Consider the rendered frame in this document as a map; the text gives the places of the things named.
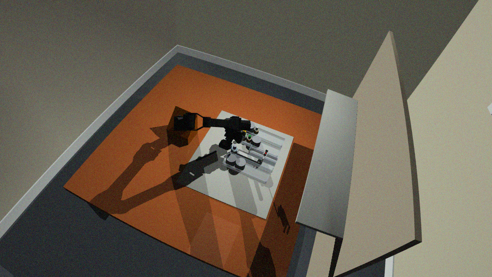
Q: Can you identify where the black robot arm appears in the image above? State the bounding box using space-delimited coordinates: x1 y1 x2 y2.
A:
174 113 251 144

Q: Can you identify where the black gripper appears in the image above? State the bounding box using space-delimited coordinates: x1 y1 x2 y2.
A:
219 130 236 150

